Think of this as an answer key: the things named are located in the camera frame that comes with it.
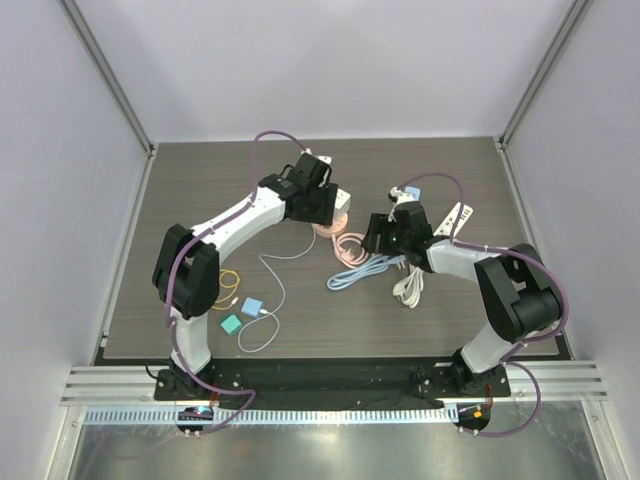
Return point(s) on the yellow charger with cable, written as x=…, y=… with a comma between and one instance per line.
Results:
x=229, y=282

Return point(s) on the aluminium frame rail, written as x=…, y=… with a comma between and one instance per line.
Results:
x=130, y=385

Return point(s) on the white power strip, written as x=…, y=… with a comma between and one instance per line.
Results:
x=408, y=290

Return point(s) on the blue power strip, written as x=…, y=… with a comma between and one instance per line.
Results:
x=376, y=264

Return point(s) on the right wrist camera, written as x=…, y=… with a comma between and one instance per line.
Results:
x=398, y=196

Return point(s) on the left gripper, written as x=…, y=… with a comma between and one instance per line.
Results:
x=323, y=214

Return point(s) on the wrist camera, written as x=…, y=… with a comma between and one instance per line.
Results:
x=326, y=159
x=398, y=196

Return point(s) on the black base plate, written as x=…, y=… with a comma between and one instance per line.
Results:
x=297, y=383

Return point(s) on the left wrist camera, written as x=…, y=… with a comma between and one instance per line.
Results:
x=326, y=159

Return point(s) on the pink round socket base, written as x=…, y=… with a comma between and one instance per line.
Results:
x=346, y=245

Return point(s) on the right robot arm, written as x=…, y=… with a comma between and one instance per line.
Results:
x=521, y=297

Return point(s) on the blue charger with white cable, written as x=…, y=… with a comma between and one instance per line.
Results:
x=257, y=311

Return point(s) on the white cable duct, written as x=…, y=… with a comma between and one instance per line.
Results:
x=192, y=416

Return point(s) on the green plug adapter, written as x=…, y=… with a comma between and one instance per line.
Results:
x=231, y=324

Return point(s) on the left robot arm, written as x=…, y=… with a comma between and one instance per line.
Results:
x=187, y=270

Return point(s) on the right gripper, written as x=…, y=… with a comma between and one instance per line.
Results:
x=376, y=234

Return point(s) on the white cube adapter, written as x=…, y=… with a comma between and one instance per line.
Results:
x=342, y=203

